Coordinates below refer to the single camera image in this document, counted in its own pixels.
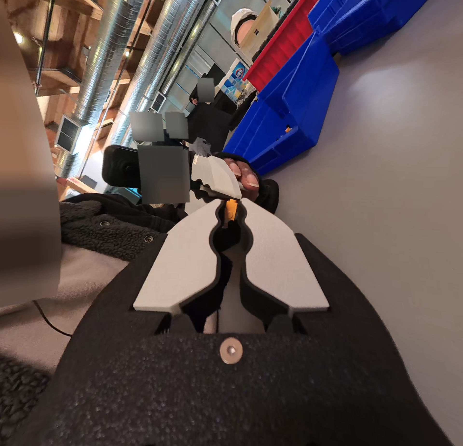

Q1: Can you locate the person's left hand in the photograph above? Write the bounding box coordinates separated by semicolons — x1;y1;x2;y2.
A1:
222;157;280;215

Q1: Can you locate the cleaning wipes canister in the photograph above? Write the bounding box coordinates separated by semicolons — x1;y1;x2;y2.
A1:
222;76;241;98
231;63;251;89

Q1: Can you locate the black earphone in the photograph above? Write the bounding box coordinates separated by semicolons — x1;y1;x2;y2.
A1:
33;299;73;337

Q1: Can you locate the red plastic bin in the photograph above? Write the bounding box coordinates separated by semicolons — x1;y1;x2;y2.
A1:
243;0;331;92

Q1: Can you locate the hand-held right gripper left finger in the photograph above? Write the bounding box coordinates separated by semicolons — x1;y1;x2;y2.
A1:
133;199;232;334

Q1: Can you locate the person's dark fleece jacket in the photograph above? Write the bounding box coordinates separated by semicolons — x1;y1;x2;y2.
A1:
0;196;168;446

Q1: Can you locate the person's beige hoodie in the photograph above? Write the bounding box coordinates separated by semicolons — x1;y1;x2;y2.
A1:
0;243;131;374

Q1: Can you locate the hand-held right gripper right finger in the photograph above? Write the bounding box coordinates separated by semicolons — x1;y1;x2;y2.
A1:
236;198;330;334

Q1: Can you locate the blue plastic bin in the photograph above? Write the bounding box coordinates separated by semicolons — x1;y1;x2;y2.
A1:
307;0;373;34
320;0;446;56
224;31;340;176

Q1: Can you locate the white hard hat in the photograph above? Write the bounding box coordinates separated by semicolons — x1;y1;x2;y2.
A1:
231;7;259;46

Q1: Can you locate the silver air duct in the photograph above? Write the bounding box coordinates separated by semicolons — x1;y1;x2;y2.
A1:
54;0;150;179
110;0;218;146

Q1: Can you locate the person's left forearm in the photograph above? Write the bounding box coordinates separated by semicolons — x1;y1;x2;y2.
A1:
60;193;189;233

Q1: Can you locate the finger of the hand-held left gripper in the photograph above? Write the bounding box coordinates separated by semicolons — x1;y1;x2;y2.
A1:
189;185;220;205
191;153;242;200

